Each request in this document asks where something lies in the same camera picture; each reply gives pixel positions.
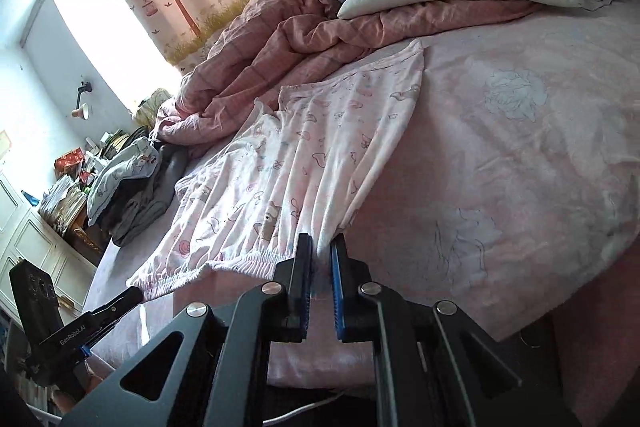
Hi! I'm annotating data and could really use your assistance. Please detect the pink cartoon print pants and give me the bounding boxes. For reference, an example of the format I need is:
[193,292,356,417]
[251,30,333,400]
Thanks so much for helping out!
[127,40,425,300]

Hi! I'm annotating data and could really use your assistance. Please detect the person's left hand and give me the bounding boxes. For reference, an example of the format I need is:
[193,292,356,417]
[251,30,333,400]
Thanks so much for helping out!
[50,348,115,415]

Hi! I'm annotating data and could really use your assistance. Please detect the carved wooden desk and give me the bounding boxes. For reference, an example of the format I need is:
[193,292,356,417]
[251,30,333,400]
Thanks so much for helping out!
[64,209,111,267]

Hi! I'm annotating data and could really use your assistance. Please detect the white cabinet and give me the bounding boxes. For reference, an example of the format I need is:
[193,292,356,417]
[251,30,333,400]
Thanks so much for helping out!
[1,174,96,324]

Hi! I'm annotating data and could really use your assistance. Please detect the stack of papers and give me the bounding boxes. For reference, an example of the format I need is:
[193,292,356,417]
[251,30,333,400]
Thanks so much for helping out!
[38,174,87,236]

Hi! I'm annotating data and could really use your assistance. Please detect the grey folded clothes stack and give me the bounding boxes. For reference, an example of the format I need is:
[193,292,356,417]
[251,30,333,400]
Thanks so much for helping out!
[96,144,189,247]

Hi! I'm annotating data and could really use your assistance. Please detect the red box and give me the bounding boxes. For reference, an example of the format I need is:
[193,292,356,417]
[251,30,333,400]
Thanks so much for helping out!
[53,147,85,178]

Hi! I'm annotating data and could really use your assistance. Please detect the cartoon print folded cloth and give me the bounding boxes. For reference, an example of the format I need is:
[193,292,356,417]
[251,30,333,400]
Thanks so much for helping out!
[87,136,160,225]

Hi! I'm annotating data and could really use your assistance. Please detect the stack of books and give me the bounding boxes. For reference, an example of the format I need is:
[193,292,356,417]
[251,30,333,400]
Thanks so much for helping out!
[99,129,130,159]

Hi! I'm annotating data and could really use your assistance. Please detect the floral covered box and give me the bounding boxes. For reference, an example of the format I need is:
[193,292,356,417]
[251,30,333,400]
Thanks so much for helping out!
[134,88,171,129]

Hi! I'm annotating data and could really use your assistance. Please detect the pink checked duvet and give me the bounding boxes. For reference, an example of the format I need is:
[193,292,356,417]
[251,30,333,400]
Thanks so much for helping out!
[153,0,540,157]

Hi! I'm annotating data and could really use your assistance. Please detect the pink wall lamp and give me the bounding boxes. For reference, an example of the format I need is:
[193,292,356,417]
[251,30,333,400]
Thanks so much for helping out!
[70,80,93,120]

